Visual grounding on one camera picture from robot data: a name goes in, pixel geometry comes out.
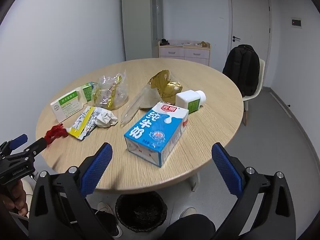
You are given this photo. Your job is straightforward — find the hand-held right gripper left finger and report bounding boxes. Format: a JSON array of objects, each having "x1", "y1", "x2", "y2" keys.
[{"x1": 27, "y1": 142, "x2": 113, "y2": 240}]

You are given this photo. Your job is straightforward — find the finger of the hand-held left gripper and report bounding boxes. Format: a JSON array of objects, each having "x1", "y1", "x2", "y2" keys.
[
  {"x1": 0, "y1": 134, "x2": 28, "y2": 157},
  {"x1": 0, "y1": 138, "x2": 48, "y2": 167}
]

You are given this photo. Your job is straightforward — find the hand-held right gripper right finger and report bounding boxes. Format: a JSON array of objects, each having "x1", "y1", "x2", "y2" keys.
[{"x1": 211, "y1": 142, "x2": 298, "y2": 240}]

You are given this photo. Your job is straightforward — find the red plastic wrapper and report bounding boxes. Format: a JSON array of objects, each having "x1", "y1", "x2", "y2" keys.
[{"x1": 44, "y1": 124, "x2": 69, "y2": 145}]

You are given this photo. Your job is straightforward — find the white medicine box green stripe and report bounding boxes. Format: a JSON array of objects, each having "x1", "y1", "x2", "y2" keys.
[{"x1": 50, "y1": 89, "x2": 84, "y2": 123}]

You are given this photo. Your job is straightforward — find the black trash bin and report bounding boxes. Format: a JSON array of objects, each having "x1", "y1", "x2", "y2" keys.
[{"x1": 115, "y1": 191, "x2": 168, "y2": 233}]

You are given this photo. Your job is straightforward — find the gold foil clear bag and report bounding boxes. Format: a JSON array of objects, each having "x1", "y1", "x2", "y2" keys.
[{"x1": 120, "y1": 84, "x2": 160, "y2": 128}]

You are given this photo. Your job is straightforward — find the blue white milk carton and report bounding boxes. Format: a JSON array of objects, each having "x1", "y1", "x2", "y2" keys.
[{"x1": 124, "y1": 101, "x2": 190, "y2": 168}]

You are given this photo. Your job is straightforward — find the small green box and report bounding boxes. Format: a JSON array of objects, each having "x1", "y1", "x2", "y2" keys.
[{"x1": 79, "y1": 82, "x2": 98, "y2": 103}]

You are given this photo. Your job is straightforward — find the person's left hand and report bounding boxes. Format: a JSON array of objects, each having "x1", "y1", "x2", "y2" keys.
[{"x1": 0, "y1": 180, "x2": 29, "y2": 217}]

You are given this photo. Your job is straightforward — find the white rounded plastic object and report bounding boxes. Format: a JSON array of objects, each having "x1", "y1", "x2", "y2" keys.
[{"x1": 21, "y1": 179, "x2": 38, "y2": 198}]

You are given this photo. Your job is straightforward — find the person's left shoe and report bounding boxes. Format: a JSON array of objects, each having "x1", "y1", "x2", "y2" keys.
[{"x1": 97, "y1": 201, "x2": 115, "y2": 217}]

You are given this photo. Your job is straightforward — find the person's shoe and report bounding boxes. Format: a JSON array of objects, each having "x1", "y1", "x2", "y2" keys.
[
  {"x1": 97, "y1": 201, "x2": 115, "y2": 217},
  {"x1": 179, "y1": 207, "x2": 197, "y2": 219}
]

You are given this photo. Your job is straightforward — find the yellow silver snack wrapper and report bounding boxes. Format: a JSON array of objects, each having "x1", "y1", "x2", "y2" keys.
[{"x1": 66, "y1": 106, "x2": 100, "y2": 141}]

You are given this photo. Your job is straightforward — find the person's right shoe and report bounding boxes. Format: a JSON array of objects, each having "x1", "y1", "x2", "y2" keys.
[{"x1": 179, "y1": 207, "x2": 197, "y2": 219}]

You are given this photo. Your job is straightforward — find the person's right leg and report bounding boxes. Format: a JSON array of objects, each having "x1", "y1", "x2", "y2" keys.
[{"x1": 161, "y1": 214, "x2": 217, "y2": 240}]

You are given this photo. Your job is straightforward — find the clear plastic bag gold print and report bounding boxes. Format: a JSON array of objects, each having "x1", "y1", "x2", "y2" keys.
[{"x1": 91, "y1": 71, "x2": 129, "y2": 110}]

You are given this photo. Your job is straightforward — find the white chair wooden legs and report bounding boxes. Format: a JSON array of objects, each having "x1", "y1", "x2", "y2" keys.
[{"x1": 242, "y1": 58, "x2": 266, "y2": 127}]

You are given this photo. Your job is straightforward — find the white pill bottle green label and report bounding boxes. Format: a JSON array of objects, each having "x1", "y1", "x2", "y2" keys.
[{"x1": 175, "y1": 89, "x2": 207, "y2": 115}]

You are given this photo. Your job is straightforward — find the black backpack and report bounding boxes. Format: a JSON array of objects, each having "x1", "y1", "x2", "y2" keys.
[{"x1": 222, "y1": 44, "x2": 260, "y2": 98}]

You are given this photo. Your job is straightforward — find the round wooden table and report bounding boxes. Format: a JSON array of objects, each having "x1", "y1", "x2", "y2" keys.
[{"x1": 35, "y1": 58, "x2": 244, "y2": 198}]

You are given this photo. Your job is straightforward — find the white drawer cabinet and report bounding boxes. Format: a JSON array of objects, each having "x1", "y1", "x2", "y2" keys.
[{"x1": 158, "y1": 39, "x2": 211, "y2": 67}]

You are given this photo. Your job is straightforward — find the tall grey cabinet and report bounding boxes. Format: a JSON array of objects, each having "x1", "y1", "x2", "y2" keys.
[{"x1": 121, "y1": 0, "x2": 164, "y2": 62}]

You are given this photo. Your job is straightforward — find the white door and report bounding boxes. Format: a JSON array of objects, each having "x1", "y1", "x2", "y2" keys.
[{"x1": 227, "y1": 0, "x2": 272, "y2": 68}]

